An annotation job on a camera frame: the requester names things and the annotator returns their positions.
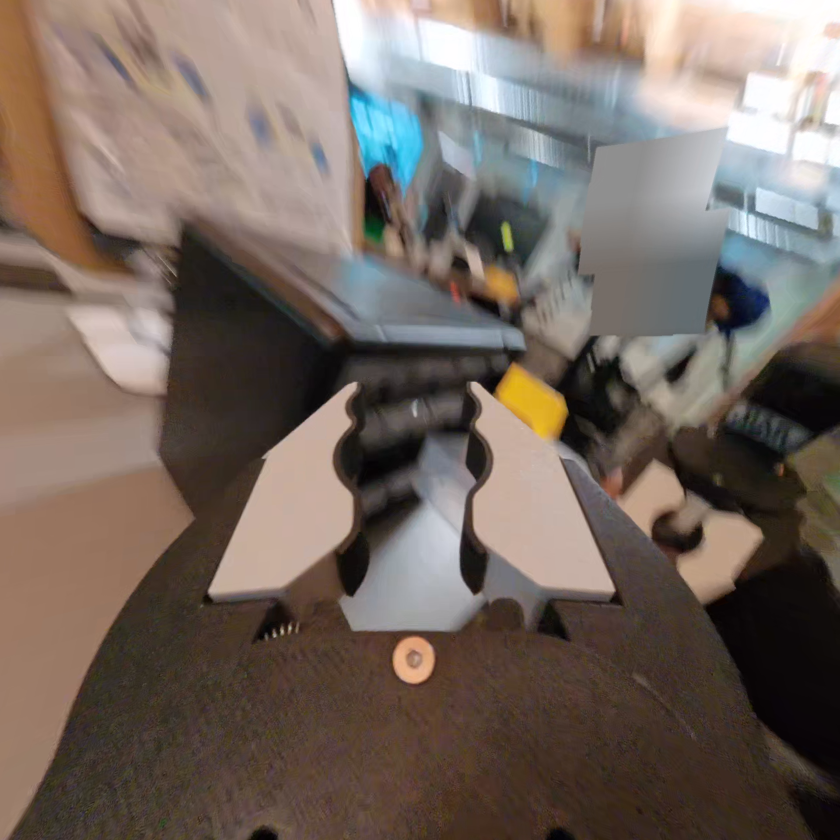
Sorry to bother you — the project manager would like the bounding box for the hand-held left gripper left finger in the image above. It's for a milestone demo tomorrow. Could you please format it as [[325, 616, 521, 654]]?
[[207, 382, 371, 605]]

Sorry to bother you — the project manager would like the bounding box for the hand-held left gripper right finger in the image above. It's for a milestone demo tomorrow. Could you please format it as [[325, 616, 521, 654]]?
[[458, 382, 618, 626]]

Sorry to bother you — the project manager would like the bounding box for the black drawer cabinet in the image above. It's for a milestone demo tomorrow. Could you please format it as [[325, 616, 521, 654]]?
[[159, 226, 527, 521]]

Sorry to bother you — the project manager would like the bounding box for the grey desk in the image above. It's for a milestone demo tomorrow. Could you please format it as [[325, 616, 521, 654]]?
[[0, 289, 765, 821]]

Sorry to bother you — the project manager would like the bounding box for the yellow plastic bin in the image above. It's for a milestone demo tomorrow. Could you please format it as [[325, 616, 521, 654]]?
[[493, 363, 569, 439]]

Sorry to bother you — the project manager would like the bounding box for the set of clear cabinet drawers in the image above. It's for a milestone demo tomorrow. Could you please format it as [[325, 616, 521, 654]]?
[[354, 357, 492, 519]]

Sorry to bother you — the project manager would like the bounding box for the instruction poster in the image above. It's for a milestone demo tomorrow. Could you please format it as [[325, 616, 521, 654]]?
[[33, 0, 358, 253]]

